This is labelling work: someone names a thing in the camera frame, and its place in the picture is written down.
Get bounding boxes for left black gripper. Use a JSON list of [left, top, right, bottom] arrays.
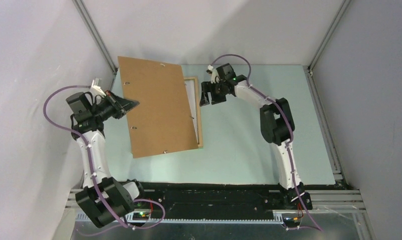
[[90, 90, 139, 122]]

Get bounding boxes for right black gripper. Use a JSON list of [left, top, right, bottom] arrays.
[[199, 80, 226, 107]]

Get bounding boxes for wooden picture frame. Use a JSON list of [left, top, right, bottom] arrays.
[[184, 76, 204, 149]]

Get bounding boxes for seaside landscape photo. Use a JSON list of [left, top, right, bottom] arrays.
[[184, 79, 199, 142]]

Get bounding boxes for brown backing board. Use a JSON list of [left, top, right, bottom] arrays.
[[118, 56, 199, 158]]

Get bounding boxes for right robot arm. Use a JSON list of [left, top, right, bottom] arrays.
[[199, 63, 305, 209]]

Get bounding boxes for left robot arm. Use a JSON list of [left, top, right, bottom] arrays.
[[66, 90, 147, 228]]

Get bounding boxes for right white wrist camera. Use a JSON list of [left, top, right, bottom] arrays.
[[206, 65, 221, 84]]

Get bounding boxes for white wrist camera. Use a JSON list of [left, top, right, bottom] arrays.
[[89, 77, 106, 98], [206, 65, 221, 84]]

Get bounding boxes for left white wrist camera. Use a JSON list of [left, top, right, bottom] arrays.
[[89, 77, 106, 98]]

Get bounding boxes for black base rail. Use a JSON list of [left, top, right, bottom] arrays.
[[142, 182, 313, 222]]

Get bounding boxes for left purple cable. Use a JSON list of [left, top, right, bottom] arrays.
[[43, 85, 166, 238]]

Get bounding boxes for aluminium frame rails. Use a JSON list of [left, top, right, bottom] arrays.
[[53, 189, 376, 240]]

